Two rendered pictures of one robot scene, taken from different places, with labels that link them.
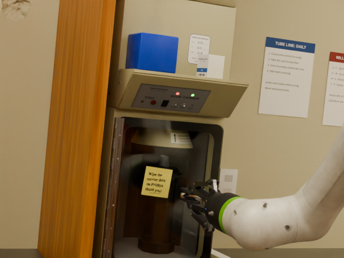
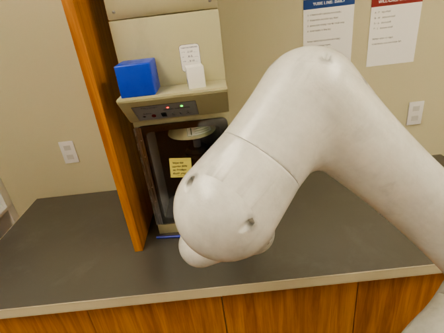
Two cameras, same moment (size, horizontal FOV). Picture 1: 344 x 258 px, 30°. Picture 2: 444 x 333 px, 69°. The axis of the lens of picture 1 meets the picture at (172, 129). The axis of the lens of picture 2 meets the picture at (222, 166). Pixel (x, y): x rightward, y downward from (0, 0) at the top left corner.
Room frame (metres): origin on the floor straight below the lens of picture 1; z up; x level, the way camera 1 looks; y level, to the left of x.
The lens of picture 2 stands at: (0.81, -0.52, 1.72)
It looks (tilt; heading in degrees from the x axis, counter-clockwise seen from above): 27 degrees down; 24
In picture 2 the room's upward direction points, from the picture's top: 7 degrees counter-clockwise
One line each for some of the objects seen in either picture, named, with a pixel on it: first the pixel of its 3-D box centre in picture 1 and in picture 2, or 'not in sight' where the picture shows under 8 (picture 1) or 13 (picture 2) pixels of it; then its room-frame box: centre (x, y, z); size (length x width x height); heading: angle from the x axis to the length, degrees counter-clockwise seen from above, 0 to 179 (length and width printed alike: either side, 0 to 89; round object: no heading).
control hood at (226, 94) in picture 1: (182, 94); (176, 105); (1.65, -0.02, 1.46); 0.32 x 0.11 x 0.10; 113
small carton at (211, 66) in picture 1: (210, 66); (195, 76); (1.68, -0.08, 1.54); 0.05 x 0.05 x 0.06; 31
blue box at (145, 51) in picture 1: (151, 53); (138, 77); (1.61, 0.07, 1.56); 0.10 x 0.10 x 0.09; 23
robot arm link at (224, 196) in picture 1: (232, 214); not in sight; (1.46, -0.16, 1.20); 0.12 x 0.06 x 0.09; 113
